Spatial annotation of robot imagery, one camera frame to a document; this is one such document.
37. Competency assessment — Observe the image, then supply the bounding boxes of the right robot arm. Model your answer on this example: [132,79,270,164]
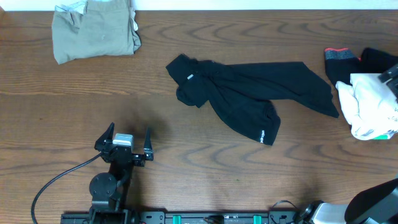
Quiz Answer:
[294,65,397,223]

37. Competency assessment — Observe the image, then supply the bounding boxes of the folded khaki pants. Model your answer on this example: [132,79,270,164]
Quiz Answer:
[52,0,141,65]

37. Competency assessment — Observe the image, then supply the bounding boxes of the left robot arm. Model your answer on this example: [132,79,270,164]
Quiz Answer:
[88,123,154,224]

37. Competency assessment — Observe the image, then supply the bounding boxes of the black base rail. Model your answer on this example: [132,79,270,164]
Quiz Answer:
[60,211,296,224]

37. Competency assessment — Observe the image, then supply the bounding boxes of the white printed t-shirt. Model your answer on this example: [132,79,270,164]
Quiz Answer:
[335,73,397,141]

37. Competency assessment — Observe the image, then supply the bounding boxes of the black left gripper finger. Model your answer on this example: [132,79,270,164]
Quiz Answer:
[144,128,154,161]
[94,123,114,152]

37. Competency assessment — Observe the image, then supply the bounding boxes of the black polo shirt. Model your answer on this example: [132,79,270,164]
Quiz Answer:
[166,54,339,146]

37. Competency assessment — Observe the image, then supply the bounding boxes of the black garment with red trim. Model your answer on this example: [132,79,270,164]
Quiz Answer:
[324,48,397,86]

